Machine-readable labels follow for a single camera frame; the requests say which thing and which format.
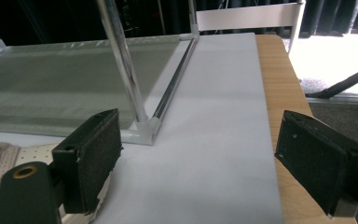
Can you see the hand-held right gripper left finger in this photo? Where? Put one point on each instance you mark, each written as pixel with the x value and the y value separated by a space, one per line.
pixel 87 161

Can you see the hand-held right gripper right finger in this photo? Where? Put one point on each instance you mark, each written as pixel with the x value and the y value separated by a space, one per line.
pixel 313 161

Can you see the metal floor strip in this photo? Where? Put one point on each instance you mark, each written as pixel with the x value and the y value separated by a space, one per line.
pixel 338 100

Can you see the black stand leg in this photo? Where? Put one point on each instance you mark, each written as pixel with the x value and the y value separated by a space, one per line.
pixel 348 82

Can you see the white table cover sheet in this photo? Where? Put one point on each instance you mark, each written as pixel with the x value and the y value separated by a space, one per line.
pixel 214 130

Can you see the dark curtain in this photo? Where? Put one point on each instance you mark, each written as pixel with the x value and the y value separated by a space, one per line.
pixel 59 18

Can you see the white frame bar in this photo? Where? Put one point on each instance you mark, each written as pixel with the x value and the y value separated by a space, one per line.
pixel 245 17

